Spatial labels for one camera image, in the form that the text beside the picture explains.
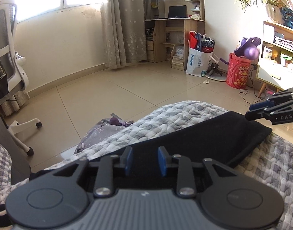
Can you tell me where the white wooden cabinet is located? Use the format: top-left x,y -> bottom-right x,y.
255,20 -> 293,99

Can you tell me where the purple ball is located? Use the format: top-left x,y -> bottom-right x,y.
244,47 -> 259,60

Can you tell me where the white shopping bag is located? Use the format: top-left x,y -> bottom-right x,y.
186,47 -> 213,77

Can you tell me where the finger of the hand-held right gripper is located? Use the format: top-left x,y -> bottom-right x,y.
245,108 -> 275,124
249,86 -> 293,112

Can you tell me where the purple cloth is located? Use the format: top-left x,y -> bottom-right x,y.
73,118 -> 140,155

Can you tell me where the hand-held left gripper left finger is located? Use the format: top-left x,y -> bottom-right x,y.
52,146 -> 134,198

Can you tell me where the red shopping bag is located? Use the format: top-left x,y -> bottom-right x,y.
189,31 -> 202,51

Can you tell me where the black stand with white base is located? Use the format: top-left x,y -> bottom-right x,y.
205,62 -> 227,82

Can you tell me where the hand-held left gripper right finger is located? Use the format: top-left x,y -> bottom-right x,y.
157,146 -> 236,197

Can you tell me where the wooden computer desk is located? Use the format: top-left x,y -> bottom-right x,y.
145,0 -> 205,64

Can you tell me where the grey patterned fabric bundle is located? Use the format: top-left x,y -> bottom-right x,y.
0,91 -> 28,117

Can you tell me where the black monitor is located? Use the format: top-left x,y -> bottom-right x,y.
168,5 -> 187,18

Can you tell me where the white office chair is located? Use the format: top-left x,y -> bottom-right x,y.
0,0 -> 43,156

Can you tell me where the cream and black sweatshirt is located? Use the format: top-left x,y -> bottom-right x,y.
131,111 -> 273,170

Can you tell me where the red printed round box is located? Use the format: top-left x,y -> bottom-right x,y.
226,52 -> 252,89

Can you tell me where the stack of papers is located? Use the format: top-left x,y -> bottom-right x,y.
274,31 -> 293,52

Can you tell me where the beige star-print curtain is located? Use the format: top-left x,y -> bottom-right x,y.
100,0 -> 152,70

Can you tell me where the grey checked quilted blanket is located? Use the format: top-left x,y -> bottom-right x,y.
0,100 -> 293,230

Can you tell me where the black floor cable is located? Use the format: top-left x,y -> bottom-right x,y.
239,63 -> 265,103

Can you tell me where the grey gingham sheet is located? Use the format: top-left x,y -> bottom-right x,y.
0,139 -> 13,187

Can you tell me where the purple toy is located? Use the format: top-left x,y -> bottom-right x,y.
234,36 -> 261,57

